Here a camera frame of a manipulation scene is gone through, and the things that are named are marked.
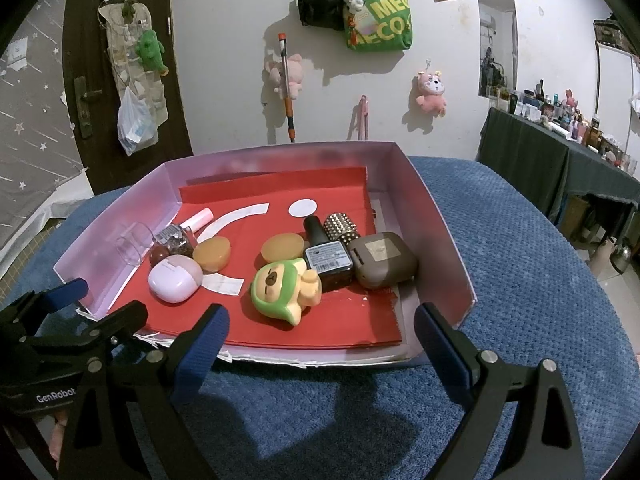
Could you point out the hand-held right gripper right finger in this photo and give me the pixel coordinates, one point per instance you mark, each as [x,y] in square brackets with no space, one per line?
[442,350]

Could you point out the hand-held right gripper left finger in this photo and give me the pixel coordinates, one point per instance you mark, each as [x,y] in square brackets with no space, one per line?
[205,350]

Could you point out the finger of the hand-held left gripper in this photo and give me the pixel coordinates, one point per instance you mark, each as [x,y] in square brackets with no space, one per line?
[120,325]
[62,295]

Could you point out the lilac earbud case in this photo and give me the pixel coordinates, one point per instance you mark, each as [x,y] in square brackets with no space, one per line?
[172,280]

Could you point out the clear glass cup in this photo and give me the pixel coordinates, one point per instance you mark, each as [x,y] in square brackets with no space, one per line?
[134,245]

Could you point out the green bear toy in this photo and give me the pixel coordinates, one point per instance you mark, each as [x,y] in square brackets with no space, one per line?
[275,290]

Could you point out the amber round block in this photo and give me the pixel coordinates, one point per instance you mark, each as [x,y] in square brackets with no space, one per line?
[212,255]
[281,249]

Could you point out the brown-capped glitter bottle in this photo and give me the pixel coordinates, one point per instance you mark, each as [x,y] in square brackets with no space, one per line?
[172,242]

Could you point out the grey-brown earbud case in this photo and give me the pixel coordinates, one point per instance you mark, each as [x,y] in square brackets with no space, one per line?
[382,260]

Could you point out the lilac cardboard box tray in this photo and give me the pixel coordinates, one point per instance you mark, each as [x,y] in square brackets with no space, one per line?
[435,240]

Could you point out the pink nail polish bottle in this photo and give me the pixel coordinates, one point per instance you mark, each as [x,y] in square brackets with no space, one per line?
[199,219]

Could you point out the black nail polish bottle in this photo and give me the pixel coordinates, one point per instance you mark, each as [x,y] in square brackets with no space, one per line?
[327,257]

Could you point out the gold studded cylinder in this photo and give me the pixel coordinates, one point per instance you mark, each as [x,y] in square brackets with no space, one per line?
[342,227]

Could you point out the person's left hand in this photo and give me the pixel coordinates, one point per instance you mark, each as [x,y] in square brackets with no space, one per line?
[58,435]

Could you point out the red Miniso bag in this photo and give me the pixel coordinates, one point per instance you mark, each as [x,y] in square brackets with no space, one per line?
[350,320]

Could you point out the clear plastic bag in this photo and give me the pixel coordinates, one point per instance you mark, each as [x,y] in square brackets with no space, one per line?
[135,125]

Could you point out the grey starred curtain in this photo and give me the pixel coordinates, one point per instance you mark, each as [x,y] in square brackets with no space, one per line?
[30,110]

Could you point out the metal kettle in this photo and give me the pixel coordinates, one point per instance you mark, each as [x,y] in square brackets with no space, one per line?
[621,257]

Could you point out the table with dark cloth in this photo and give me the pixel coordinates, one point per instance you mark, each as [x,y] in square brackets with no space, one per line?
[525,155]

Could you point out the dark brown door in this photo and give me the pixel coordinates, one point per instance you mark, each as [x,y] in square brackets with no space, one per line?
[175,110]

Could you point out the pink tongs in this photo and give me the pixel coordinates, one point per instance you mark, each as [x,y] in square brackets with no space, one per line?
[361,120]

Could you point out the beige hanging organizer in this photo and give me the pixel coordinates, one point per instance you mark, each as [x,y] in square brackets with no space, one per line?
[120,50]

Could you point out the pink hamster plush toy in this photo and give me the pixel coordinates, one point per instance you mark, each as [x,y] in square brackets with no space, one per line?
[431,92]

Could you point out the green plush toy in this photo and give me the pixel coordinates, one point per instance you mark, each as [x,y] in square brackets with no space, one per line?
[151,50]

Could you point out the orange-tipped stick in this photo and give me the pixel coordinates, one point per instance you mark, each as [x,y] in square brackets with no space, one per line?
[287,100]

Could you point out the row of cosmetic bottles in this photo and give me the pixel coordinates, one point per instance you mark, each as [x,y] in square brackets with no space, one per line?
[570,115]

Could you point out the pink pig plush toy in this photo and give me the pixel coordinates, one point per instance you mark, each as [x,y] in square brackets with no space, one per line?
[295,72]

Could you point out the white cabinet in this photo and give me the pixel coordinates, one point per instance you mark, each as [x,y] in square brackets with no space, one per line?
[617,80]

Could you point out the green tote bag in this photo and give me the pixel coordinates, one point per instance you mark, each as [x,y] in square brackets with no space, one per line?
[385,25]

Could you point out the box on cabinet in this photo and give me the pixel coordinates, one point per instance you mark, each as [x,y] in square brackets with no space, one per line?
[607,35]

